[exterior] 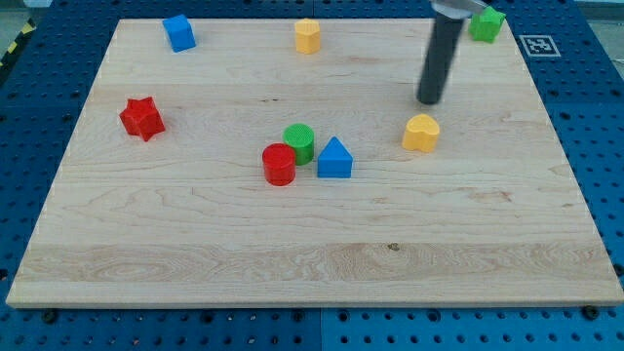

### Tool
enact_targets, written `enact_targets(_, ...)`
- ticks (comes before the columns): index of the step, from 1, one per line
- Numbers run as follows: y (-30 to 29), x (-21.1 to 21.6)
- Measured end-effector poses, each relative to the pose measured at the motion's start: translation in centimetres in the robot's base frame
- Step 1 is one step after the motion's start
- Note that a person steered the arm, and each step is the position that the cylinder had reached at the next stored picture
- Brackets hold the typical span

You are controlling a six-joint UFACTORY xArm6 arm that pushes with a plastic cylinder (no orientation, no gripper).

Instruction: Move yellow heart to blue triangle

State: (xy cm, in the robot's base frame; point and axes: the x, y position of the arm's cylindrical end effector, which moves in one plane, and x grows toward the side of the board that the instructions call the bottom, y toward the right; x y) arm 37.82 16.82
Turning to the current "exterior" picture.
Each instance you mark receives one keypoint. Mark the wooden board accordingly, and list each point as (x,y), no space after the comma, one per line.
(492,217)

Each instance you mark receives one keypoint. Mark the blue cube block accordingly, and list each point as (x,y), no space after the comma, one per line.
(180,33)

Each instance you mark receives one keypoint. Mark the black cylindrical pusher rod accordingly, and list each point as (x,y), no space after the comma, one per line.
(440,53)

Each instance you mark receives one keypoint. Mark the red cylinder block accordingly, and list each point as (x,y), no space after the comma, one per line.
(279,164)

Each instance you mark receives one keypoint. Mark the red star block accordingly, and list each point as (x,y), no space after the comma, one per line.
(141,118)

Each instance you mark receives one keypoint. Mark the green cylinder block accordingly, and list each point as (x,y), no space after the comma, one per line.
(301,139)

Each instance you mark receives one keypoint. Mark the yellow pentagon block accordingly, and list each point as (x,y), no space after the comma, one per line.
(307,36)

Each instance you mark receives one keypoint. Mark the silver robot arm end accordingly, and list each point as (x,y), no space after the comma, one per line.
(458,9)

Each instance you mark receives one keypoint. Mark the green star block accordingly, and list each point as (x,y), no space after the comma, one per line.
(486,26)

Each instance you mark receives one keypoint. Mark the yellow heart block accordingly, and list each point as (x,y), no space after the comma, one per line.
(421,133)

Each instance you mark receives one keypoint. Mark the white fiducial marker tag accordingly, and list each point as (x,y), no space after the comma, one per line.
(539,46)

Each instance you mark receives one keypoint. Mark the blue triangle block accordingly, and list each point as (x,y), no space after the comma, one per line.
(335,160)

